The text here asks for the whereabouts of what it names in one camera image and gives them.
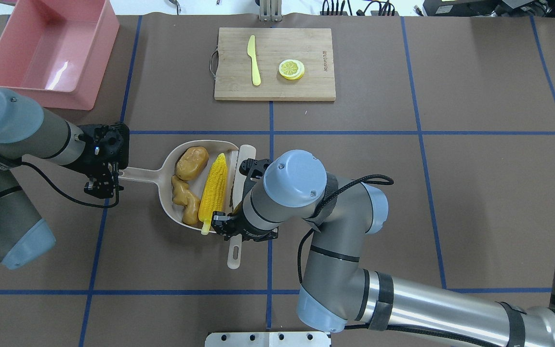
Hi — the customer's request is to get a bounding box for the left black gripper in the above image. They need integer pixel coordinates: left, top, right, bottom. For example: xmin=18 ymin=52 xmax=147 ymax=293
xmin=70 ymin=123 xmax=130 ymax=199

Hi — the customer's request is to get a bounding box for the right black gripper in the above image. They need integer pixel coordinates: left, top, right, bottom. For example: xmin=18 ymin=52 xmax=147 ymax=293
xmin=211 ymin=158 xmax=279 ymax=242

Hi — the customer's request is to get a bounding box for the yellow toy corn cob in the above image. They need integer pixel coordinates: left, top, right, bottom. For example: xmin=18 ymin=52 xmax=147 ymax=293
xmin=198 ymin=152 xmax=228 ymax=235

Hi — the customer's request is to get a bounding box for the beige plastic dustpan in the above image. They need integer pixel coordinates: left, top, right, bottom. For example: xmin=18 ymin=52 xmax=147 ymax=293
xmin=119 ymin=140 xmax=256 ymax=231

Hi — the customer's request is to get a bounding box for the tan toy ginger root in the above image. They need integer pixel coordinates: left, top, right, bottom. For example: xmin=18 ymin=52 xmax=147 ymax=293
xmin=171 ymin=175 xmax=200 ymax=226

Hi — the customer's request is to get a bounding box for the beige hand brush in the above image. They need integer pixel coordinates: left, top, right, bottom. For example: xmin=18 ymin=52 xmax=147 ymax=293
xmin=227 ymin=145 xmax=256 ymax=269

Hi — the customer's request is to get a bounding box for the brown toy potato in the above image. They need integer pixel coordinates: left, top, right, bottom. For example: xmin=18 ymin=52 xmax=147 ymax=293
xmin=175 ymin=147 xmax=209 ymax=181

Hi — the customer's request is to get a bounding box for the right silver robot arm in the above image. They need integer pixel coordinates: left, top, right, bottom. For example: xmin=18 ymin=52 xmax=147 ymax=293
xmin=210 ymin=150 xmax=555 ymax=347

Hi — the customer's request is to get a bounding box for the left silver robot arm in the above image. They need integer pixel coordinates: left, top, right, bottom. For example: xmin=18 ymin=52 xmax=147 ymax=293
xmin=0 ymin=88 xmax=130 ymax=269

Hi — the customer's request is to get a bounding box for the pink plastic bin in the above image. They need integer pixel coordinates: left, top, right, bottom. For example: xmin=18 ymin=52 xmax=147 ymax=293
xmin=0 ymin=0 xmax=119 ymax=110

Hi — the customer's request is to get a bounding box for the bamboo cutting board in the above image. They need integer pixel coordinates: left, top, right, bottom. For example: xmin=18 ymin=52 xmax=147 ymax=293
xmin=214 ymin=27 xmax=336 ymax=102

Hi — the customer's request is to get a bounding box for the yellow toy lemon slice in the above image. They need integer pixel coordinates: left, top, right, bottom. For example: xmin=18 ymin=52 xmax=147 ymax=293
xmin=278 ymin=59 xmax=305 ymax=80

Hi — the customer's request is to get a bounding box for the yellow plastic toy knife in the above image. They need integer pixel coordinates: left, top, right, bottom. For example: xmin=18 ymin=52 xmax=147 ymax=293
xmin=247 ymin=35 xmax=262 ymax=86

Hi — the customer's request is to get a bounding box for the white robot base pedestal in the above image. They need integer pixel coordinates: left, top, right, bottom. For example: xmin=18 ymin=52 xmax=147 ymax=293
xmin=204 ymin=331 xmax=332 ymax=347

